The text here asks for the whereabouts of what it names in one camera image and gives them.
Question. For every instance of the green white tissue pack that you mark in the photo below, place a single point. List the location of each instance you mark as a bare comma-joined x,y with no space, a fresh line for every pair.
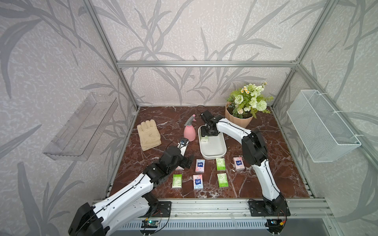
177,181

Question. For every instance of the right circuit board with wires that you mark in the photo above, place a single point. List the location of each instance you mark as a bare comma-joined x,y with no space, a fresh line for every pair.
275,223

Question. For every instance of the pink Tempo tissue pack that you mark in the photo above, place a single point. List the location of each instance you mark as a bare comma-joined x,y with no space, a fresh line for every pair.
198,181
200,166
238,163
179,168

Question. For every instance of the aluminium cage frame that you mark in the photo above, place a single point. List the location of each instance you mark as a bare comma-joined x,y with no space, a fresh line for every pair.
198,52

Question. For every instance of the clear acrylic wall shelf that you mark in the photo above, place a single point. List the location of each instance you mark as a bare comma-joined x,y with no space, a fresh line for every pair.
79,136

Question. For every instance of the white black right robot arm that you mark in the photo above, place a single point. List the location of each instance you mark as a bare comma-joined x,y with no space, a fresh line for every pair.
254,152

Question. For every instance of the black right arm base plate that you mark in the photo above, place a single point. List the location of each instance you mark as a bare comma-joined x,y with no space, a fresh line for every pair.
267,208

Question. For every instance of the pink spray bottle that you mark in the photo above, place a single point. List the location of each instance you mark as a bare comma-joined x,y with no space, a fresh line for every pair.
189,131

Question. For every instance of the cream fabric work glove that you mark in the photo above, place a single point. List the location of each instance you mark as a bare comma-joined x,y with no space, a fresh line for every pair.
149,135

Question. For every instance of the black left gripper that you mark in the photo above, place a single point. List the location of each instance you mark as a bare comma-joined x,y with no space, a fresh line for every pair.
184,164

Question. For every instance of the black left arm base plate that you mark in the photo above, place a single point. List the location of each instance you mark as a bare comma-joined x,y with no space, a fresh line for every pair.
160,209

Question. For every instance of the green circuit board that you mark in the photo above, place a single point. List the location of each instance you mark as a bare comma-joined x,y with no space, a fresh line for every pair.
150,224

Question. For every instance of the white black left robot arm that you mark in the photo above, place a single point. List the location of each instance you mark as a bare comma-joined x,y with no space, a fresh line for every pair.
133,201

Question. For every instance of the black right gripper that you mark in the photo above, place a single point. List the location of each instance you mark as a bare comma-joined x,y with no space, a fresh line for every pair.
203,133

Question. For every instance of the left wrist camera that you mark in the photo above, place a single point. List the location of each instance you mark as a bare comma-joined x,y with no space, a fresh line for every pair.
183,144

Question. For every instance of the beige pot with flowers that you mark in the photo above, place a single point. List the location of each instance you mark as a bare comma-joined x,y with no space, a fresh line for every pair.
245,103

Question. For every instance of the white oval storage box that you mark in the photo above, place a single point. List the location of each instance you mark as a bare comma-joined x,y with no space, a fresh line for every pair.
216,148

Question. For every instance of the white wire mesh basket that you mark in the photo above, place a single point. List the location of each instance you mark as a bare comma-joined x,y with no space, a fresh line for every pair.
325,135

